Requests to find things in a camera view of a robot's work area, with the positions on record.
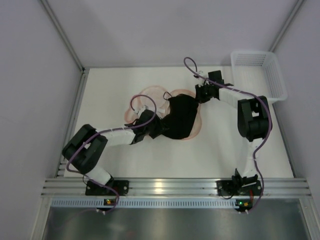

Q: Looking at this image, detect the peach floral mesh laundry bag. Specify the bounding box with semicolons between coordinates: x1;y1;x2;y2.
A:
124;85;196;124

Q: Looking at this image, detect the black bra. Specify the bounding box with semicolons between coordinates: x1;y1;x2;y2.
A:
161;93;202;140

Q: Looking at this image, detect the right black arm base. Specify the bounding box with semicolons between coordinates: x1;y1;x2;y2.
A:
216;179;262;197

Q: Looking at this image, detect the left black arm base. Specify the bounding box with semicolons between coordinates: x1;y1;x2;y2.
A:
85;180;130;196

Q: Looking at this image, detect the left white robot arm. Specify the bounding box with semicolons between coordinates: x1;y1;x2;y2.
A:
62;109;169;188

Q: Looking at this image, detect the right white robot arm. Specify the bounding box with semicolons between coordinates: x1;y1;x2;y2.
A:
193;72;273;192

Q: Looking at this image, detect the white plastic basket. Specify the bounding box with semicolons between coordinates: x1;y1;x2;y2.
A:
230;50;288;104

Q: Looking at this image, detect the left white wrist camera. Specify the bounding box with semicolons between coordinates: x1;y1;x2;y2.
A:
134;105;149;117

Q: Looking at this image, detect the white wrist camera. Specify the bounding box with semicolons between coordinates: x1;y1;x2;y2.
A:
134;105;149;117
193;71;208;81

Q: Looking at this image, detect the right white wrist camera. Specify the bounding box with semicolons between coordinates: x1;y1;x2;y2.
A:
193;71;208;81

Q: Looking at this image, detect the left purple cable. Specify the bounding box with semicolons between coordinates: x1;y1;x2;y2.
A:
66;95;158;214

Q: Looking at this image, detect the purple cable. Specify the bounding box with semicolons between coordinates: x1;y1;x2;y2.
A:
183;57;273;213
66;95;158;214

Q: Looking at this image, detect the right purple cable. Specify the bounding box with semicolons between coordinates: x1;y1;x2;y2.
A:
183;57;273;213

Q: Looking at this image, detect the left aluminium frame post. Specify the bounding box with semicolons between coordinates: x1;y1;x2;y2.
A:
38;0;87;73

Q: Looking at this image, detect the aluminium frame post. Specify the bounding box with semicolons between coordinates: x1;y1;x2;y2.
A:
268;0;307;53
38;0;87;73

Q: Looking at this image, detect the white slotted cable duct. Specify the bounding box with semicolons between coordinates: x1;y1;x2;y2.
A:
51;197;252;209

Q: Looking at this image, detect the aluminium mounting rail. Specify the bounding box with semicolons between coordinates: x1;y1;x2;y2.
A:
41;177;312;199

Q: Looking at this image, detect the right aluminium frame post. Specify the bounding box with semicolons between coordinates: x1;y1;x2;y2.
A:
268;0;307;53

